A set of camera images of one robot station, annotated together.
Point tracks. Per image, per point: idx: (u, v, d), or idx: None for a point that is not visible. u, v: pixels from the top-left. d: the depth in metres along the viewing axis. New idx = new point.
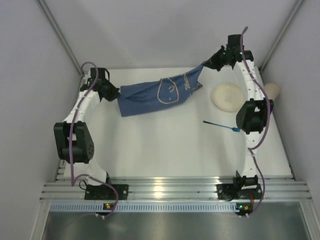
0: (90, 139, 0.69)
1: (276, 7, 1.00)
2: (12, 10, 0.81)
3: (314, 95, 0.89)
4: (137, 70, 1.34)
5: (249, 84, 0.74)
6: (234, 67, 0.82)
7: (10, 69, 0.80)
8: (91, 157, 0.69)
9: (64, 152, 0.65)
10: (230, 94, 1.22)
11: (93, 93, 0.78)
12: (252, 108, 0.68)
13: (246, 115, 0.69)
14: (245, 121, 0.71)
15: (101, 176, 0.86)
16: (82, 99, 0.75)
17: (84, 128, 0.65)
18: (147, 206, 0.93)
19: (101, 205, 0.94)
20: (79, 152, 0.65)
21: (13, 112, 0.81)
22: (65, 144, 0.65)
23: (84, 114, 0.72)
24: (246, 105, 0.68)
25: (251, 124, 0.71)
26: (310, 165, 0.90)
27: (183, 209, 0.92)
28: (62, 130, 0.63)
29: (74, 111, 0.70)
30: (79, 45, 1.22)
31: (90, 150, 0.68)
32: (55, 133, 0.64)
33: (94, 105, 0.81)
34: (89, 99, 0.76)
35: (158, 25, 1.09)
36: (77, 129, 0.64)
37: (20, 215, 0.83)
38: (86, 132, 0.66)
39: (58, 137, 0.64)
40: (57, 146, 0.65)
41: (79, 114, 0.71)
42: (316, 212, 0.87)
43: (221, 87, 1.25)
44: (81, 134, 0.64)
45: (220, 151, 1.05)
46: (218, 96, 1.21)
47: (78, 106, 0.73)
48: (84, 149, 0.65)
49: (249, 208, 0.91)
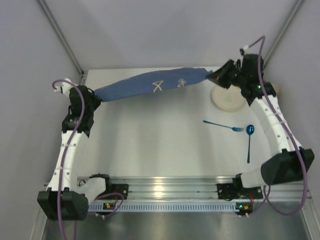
0: (82, 198, 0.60)
1: (275, 8, 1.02)
2: (12, 8, 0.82)
3: (314, 94, 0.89)
4: (137, 69, 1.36)
5: (278, 131, 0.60)
6: (252, 105, 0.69)
7: (10, 66, 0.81)
8: (85, 216, 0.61)
9: (54, 218, 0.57)
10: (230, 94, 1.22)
11: (78, 137, 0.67)
12: (286, 162, 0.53)
13: (279, 171, 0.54)
14: (278, 175, 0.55)
15: (99, 181, 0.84)
16: (65, 149, 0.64)
17: (72, 199, 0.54)
18: (147, 206, 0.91)
19: (101, 205, 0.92)
20: (71, 218, 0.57)
21: (13, 110, 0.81)
22: (54, 212, 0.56)
23: (70, 172, 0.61)
24: (279, 159, 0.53)
25: (284, 178, 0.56)
26: (311, 164, 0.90)
27: (184, 209, 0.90)
28: (48, 201, 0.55)
29: (58, 171, 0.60)
30: (80, 45, 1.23)
31: (83, 209, 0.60)
32: (41, 204, 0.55)
33: (82, 145, 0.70)
34: (73, 147, 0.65)
35: (157, 25, 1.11)
36: (63, 199, 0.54)
37: (19, 215, 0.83)
38: (75, 199, 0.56)
39: (46, 208, 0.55)
40: (46, 215, 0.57)
41: (64, 174, 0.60)
42: (316, 212, 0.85)
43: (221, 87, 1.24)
44: (70, 206, 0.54)
45: (220, 151, 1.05)
46: (218, 96, 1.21)
47: (62, 163, 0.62)
48: (77, 215, 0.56)
49: (249, 207, 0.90)
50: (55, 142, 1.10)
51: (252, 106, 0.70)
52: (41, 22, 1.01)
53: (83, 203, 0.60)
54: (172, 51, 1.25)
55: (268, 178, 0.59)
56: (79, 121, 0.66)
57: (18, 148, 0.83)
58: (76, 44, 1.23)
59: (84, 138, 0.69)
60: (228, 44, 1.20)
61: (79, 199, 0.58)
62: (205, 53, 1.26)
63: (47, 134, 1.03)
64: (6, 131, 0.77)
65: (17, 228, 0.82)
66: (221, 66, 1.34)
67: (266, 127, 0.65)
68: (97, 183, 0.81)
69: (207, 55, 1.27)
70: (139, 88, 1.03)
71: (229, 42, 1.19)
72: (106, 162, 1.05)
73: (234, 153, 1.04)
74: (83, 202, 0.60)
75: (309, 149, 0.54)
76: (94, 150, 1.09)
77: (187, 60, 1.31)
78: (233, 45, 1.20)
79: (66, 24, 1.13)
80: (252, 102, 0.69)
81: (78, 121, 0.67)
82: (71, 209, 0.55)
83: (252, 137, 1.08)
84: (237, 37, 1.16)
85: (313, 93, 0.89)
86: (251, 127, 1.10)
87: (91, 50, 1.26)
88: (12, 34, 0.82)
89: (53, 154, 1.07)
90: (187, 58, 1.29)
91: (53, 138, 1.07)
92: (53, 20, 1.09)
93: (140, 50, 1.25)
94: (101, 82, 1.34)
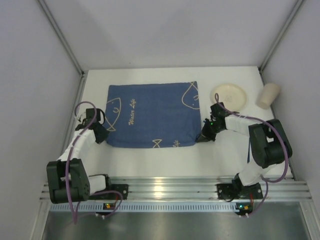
0: (86, 179, 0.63)
1: (275, 8, 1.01)
2: (12, 9, 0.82)
3: (314, 94, 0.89)
4: (137, 70, 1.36)
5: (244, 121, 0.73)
6: (228, 125, 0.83)
7: (10, 67, 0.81)
8: (86, 199, 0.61)
9: (57, 194, 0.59)
10: (230, 95, 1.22)
11: (89, 131, 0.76)
12: (259, 131, 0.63)
13: (259, 140, 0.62)
14: (264, 149, 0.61)
15: (99, 179, 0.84)
16: (77, 137, 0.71)
17: (79, 167, 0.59)
18: (147, 206, 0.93)
19: (101, 205, 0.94)
20: (75, 193, 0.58)
21: (13, 110, 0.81)
22: (59, 186, 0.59)
23: (79, 151, 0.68)
24: (252, 130, 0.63)
25: (274, 153, 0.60)
26: (310, 165, 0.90)
27: (184, 209, 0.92)
28: (56, 170, 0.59)
29: (69, 149, 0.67)
30: (80, 45, 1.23)
31: (85, 190, 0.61)
32: (48, 173, 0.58)
33: (89, 142, 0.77)
34: (84, 136, 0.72)
35: (157, 25, 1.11)
36: (71, 167, 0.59)
37: (19, 214, 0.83)
38: (81, 170, 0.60)
39: (52, 179, 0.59)
40: (49, 188, 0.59)
41: (74, 151, 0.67)
42: (316, 212, 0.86)
43: (221, 87, 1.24)
44: (76, 173, 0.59)
45: (220, 151, 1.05)
46: (218, 96, 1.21)
47: (73, 143, 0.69)
48: (79, 190, 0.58)
49: (249, 207, 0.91)
50: (56, 142, 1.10)
51: (228, 127, 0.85)
52: (41, 23, 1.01)
53: (86, 184, 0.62)
54: (172, 51, 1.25)
55: (262, 162, 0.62)
56: (91, 121, 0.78)
57: (18, 148, 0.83)
58: (76, 44, 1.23)
59: (92, 135, 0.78)
60: (228, 44, 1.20)
61: (84, 175, 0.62)
62: (204, 54, 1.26)
63: (47, 134, 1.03)
64: (5, 131, 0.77)
65: (17, 228, 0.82)
66: (222, 66, 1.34)
67: (240, 128, 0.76)
68: (97, 179, 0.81)
69: (207, 55, 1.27)
70: (145, 137, 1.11)
71: (229, 42, 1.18)
72: (106, 162, 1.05)
73: (234, 152, 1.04)
74: (86, 183, 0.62)
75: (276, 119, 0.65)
76: (94, 150, 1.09)
77: (186, 61, 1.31)
78: (233, 45, 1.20)
79: (66, 25, 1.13)
80: (226, 123, 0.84)
81: (89, 123, 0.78)
82: (77, 178, 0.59)
83: None
84: (237, 38, 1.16)
85: (313, 93, 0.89)
86: None
87: (91, 50, 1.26)
88: (11, 35, 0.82)
89: (53, 154, 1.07)
90: (187, 58, 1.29)
91: (53, 138, 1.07)
92: (52, 21, 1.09)
93: (140, 50, 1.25)
94: (101, 82, 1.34)
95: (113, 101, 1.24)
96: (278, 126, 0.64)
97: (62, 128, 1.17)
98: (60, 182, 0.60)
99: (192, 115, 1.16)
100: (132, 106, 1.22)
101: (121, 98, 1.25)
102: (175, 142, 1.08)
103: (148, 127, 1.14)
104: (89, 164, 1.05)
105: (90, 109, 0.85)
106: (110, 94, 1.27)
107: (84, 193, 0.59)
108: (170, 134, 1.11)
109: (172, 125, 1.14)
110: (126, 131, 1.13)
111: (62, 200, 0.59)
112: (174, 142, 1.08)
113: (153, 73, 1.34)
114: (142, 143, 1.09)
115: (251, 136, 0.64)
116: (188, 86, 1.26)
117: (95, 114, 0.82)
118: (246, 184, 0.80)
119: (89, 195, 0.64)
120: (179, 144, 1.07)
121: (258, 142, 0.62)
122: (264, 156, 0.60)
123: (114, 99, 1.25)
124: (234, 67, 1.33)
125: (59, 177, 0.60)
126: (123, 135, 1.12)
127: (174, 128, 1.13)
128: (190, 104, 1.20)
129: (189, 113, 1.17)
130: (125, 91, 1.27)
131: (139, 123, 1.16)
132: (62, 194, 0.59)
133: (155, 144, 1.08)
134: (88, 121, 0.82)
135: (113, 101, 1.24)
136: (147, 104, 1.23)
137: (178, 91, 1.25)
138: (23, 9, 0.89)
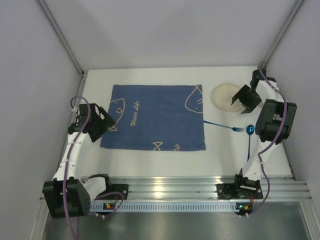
0: (85, 193, 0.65)
1: (275, 8, 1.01)
2: (11, 9, 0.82)
3: (314, 94, 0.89)
4: (137, 70, 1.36)
5: (271, 93, 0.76)
6: (257, 87, 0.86)
7: (9, 67, 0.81)
8: (87, 212, 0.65)
9: (57, 211, 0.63)
10: (230, 95, 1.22)
11: (83, 136, 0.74)
12: (272, 107, 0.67)
13: (266, 115, 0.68)
14: (265, 123, 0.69)
15: (99, 181, 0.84)
16: (71, 146, 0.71)
17: (77, 188, 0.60)
18: (147, 206, 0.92)
19: (101, 205, 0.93)
20: (74, 211, 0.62)
21: (12, 110, 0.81)
22: (58, 204, 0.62)
23: (75, 165, 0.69)
24: (266, 103, 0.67)
25: (270, 129, 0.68)
26: (310, 165, 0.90)
27: (184, 209, 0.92)
28: (53, 190, 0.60)
29: (64, 164, 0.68)
30: (80, 45, 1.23)
31: (86, 205, 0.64)
32: (45, 194, 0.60)
33: (85, 146, 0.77)
34: (79, 144, 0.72)
35: (157, 25, 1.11)
36: (68, 188, 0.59)
37: (19, 215, 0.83)
38: (80, 189, 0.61)
39: (50, 198, 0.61)
40: (49, 207, 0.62)
41: (70, 166, 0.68)
42: (316, 212, 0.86)
43: (220, 88, 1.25)
44: (74, 196, 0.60)
45: (221, 151, 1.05)
46: (218, 96, 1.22)
47: (68, 156, 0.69)
48: (80, 208, 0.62)
49: (249, 207, 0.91)
50: (56, 142, 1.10)
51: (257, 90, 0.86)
52: (41, 23, 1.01)
53: (86, 199, 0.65)
54: (173, 51, 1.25)
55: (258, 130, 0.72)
56: (86, 122, 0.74)
57: (18, 149, 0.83)
58: (76, 44, 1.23)
59: (87, 138, 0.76)
60: (228, 44, 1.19)
61: (83, 191, 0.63)
62: (204, 53, 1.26)
63: (47, 134, 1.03)
64: (5, 132, 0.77)
65: (17, 228, 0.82)
66: (222, 66, 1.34)
67: (264, 96, 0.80)
68: (95, 183, 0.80)
69: (208, 54, 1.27)
70: (151, 136, 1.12)
71: (230, 42, 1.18)
72: (106, 162, 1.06)
73: (234, 153, 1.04)
74: (85, 198, 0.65)
75: (294, 103, 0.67)
76: (94, 151, 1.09)
77: (187, 60, 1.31)
78: (233, 45, 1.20)
79: (65, 25, 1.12)
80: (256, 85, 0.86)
81: (84, 124, 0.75)
82: (75, 199, 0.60)
83: (252, 137, 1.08)
84: (238, 38, 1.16)
85: (313, 94, 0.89)
86: (251, 127, 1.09)
87: (91, 50, 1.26)
88: (11, 35, 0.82)
89: (53, 154, 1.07)
90: (187, 58, 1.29)
91: (52, 139, 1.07)
92: (52, 21, 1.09)
93: (140, 50, 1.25)
94: (101, 82, 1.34)
95: (117, 101, 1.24)
96: (292, 110, 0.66)
97: (62, 128, 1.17)
98: (59, 200, 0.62)
99: (195, 120, 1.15)
100: (136, 108, 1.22)
101: (124, 98, 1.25)
102: (175, 146, 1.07)
103: (149, 130, 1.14)
104: (89, 165, 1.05)
105: (83, 105, 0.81)
106: (114, 94, 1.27)
107: (84, 210, 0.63)
108: (172, 138, 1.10)
109: (174, 128, 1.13)
110: (129, 132, 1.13)
111: (62, 216, 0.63)
112: (174, 147, 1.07)
113: (153, 73, 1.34)
114: (145, 144, 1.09)
115: (263, 107, 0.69)
116: (192, 89, 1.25)
117: (88, 111, 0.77)
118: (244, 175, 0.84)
119: (90, 205, 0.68)
120: (179, 149, 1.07)
121: (264, 115, 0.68)
122: (260, 128, 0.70)
123: (118, 99, 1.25)
124: (234, 67, 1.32)
125: (58, 195, 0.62)
126: (128, 136, 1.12)
127: (178, 129, 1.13)
128: (193, 107, 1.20)
129: (192, 116, 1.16)
130: (128, 92, 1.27)
131: (141, 125, 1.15)
132: (62, 211, 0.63)
133: (156, 146, 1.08)
134: (82, 120, 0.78)
135: (116, 101, 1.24)
136: (150, 106, 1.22)
137: (183, 94, 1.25)
138: (22, 9, 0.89)
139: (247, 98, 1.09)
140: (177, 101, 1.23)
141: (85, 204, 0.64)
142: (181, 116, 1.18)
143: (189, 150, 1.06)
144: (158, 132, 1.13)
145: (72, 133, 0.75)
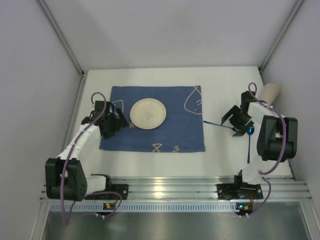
0: (83, 179, 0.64)
1: (274, 9, 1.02)
2: (11, 10, 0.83)
3: (313, 94, 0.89)
4: (137, 70, 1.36)
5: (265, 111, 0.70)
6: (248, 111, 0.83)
7: (9, 68, 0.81)
8: (81, 199, 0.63)
9: (53, 191, 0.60)
10: (146, 112, 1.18)
11: (94, 128, 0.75)
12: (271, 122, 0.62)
13: (266, 132, 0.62)
14: (266, 141, 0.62)
15: (100, 182, 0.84)
16: (81, 133, 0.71)
17: (77, 168, 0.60)
18: (147, 206, 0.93)
19: (101, 205, 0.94)
20: (70, 192, 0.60)
21: (12, 110, 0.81)
22: (56, 183, 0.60)
23: (80, 149, 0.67)
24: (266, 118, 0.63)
25: (274, 148, 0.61)
26: (311, 165, 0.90)
27: (183, 209, 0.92)
28: (54, 168, 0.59)
29: (70, 146, 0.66)
30: (80, 45, 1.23)
31: (81, 191, 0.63)
32: (46, 170, 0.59)
33: (93, 139, 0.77)
34: (88, 133, 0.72)
35: (157, 25, 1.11)
36: (69, 168, 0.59)
37: (18, 215, 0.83)
38: (79, 172, 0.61)
39: (50, 176, 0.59)
40: (46, 184, 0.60)
41: (75, 149, 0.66)
42: (316, 212, 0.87)
43: (136, 117, 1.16)
44: (73, 175, 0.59)
45: (221, 152, 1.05)
46: (141, 121, 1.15)
47: (75, 140, 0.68)
48: (76, 191, 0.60)
49: (249, 207, 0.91)
50: (56, 142, 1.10)
51: (249, 114, 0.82)
52: (41, 23, 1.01)
53: (82, 185, 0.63)
54: (172, 52, 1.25)
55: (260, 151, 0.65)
56: (99, 116, 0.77)
57: (18, 149, 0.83)
58: (76, 44, 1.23)
59: (96, 132, 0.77)
60: (228, 44, 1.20)
61: (81, 175, 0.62)
62: (204, 54, 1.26)
63: (47, 134, 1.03)
64: (5, 132, 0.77)
65: (17, 228, 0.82)
66: (221, 66, 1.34)
67: (258, 117, 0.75)
68: (97, 180, 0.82)
69: (207, 54, 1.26)
70: (151, 136, 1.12)
71: (229, 42, 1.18)
72: (106, 162, 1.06)
73: (234, 153, 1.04)
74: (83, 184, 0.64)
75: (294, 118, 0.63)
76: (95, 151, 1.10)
77: (186, 61, 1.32)
78: (233, 46, 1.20)
79: (66, 25, 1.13)
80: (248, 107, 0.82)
81: (96, 118, 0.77)
82: (73, 180, 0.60)
83: (252, 137, 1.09)
84: (237, 38, 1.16)
85: (313, 94, 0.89)
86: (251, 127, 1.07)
87: (90, 50, 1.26)
88: (11, 36, 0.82)
89: (53, 155, 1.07)
90: (187, 58, 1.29)
91: (52, 139, 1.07)
92: (52, 21, 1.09)
93: (140, 50, 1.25)
94: (101, 82, 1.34)
95: (115, 103, 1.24)
96: (293, 125, 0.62)
97: (62, 128, 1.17)
98: (57, 179, 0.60)
99: (195, 121, 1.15)
100: None
101: (123, 100, 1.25)
102: (175, 147, 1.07)
103: (149, 130, 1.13)
104: (90, 165, 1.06)
105: (99, 102, 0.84)
106: (113, 94, 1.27)
107: (79, 194, 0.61)
108: (172, 138, 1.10)
109: (174, 129, 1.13)
110: (129, 132, 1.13)
111: (58, 197, 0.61)
112: (174, 148, 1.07)
113: (153, 73, 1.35)
114: (146, 144, 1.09)
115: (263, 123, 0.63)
116: (192, 90, 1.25)
117: (104, 108, 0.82)
118: (246, 181, 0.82)
119: (85, 194, 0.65)
120: (178, 149, 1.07)
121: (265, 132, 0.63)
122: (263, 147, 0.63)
123: (117, 100, 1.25)
124: (209, 75, 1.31)
125: (58, 175, 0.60)
126: (128, 136, 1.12)
127: (178, 129, 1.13)
128: (193, 109, 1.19)
129: (192, 116, 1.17)
130: (127, 92, 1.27)
131: None
132: (58, 192, 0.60)
133: (155, 146, 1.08)
134: (95, 114, 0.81)
135: (115, 103, 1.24)
136: None
137: (182, 94, 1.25)
138: (23, 10, 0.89)
139: (238, 120, 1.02)
140: (177, 101, 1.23)
141: (81, 189, 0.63)
142: (181, 116, 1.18)
143: (189, 151, 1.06)
144: (158, 133, 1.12)
145: (84, 124, 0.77)
